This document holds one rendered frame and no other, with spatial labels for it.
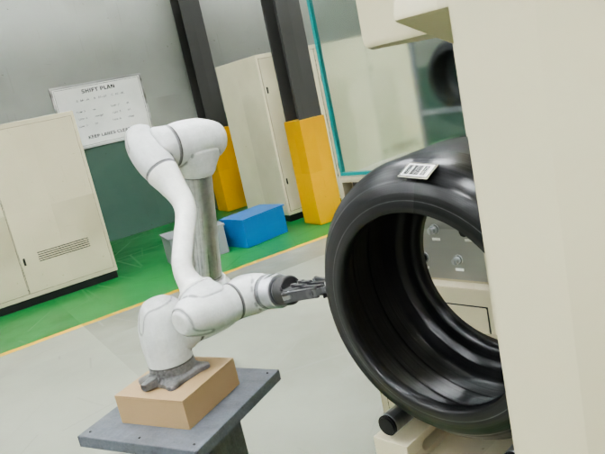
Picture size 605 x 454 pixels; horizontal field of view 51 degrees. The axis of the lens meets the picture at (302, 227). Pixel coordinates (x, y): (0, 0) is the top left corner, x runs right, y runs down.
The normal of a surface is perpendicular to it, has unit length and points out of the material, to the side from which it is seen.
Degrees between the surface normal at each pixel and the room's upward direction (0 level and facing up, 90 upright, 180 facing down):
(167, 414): 90
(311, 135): 90
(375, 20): 90
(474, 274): 90
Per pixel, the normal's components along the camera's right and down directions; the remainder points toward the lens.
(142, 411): -0.45, 0.29
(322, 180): 0.53, 0.08
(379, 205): -0.75, 0.12
